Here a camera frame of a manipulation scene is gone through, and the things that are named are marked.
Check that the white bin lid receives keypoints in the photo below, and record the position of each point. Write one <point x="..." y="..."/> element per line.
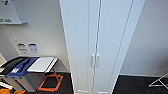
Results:
<point x="41" y="64"/>

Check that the white wardrobe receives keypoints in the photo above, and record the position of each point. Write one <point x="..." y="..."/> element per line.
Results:
<point x="129" y="33"/>

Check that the black bin lid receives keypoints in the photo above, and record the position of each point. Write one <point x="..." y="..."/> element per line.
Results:
<point x="11" y="63"/>

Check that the wall sign black icon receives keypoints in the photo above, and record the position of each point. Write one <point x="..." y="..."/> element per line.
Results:
<point x="21" y="47"/>

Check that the white wall switch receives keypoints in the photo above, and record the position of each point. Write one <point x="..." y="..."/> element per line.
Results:
<point x="15" y="38"/>

